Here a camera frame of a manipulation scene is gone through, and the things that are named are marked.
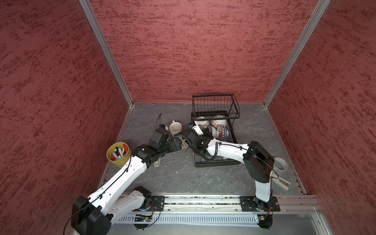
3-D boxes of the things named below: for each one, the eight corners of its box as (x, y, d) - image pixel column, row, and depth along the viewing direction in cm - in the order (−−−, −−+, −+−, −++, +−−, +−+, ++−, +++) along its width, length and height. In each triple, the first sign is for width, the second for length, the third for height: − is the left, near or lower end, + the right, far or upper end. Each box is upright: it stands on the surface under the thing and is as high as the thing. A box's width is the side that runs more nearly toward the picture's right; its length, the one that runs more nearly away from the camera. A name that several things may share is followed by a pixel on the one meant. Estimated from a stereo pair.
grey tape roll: (276, 169, 88) (278, 168, 86) (273, 159, 92) (274, 157, 90) (285, 169, 88) (288, 168, 86) (281, 159, 92) (283, 157, 90)
